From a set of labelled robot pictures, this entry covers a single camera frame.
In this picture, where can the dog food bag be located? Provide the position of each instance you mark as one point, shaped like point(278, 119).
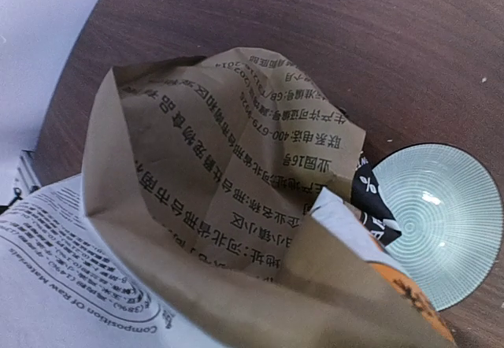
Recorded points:
point(214, 208)

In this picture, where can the teal ribbed ceramic bowl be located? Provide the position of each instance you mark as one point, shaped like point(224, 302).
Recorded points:
point(450, 211)

